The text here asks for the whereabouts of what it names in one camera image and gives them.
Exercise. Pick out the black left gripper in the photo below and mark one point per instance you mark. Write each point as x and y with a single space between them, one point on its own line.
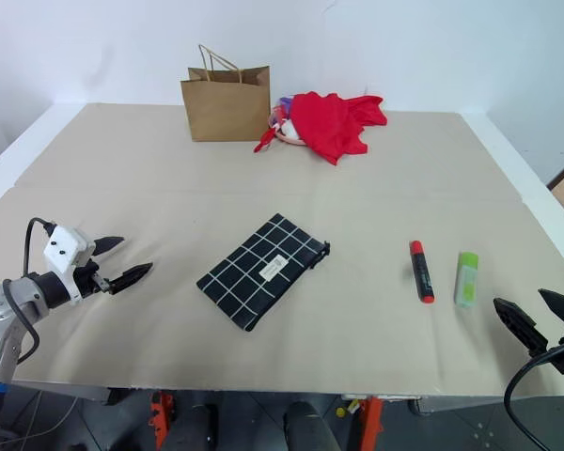
87 278

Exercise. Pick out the black grid pencil pouch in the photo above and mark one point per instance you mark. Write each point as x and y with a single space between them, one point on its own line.
258 268

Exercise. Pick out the green white eraser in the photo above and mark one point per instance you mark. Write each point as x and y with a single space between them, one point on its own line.
466 282

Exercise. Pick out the red black marker pen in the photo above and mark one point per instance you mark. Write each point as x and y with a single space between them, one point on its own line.
422 275

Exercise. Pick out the orange metal stand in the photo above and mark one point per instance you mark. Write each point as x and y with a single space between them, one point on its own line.
371 425
161 423

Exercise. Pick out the brown paper bag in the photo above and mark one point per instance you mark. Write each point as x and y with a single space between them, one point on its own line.
225 108

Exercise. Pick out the red ribbon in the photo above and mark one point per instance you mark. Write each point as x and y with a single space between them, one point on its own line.
264 141

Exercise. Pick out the pink round basket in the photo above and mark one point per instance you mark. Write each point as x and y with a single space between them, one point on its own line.
284 129

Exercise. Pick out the large beige paper sheet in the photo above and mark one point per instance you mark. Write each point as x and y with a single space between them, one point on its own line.
310 357

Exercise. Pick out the small yellow ball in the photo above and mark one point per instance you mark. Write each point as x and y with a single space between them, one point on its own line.
341 412

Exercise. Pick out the red cloth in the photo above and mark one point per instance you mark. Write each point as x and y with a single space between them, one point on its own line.
331 124

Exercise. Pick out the dark rounded shape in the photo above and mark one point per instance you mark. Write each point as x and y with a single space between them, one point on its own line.
308 430

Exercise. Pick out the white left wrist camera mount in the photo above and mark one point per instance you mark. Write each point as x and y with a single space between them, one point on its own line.
63 249

